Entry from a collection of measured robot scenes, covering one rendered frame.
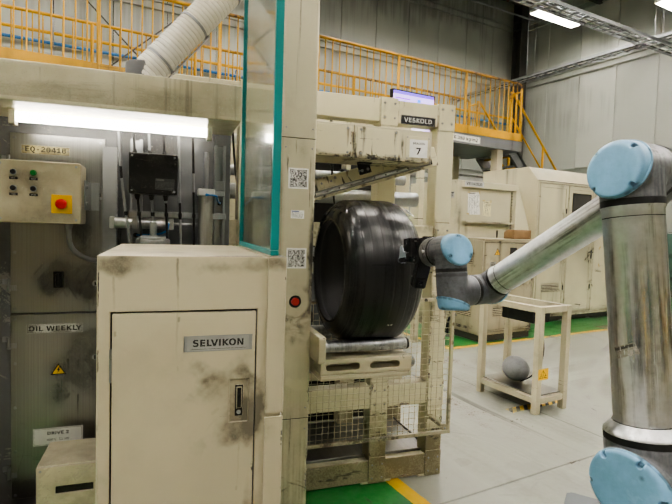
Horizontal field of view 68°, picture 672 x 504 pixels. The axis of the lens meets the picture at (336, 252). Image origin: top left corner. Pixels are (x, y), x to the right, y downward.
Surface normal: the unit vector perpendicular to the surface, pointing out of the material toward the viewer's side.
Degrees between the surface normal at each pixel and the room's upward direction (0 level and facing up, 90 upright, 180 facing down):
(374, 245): 66
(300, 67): 90
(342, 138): 90
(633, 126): 90
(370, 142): 90
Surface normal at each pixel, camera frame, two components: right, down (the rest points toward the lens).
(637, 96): -0.88, 0.00
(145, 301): 0.32, 0.06
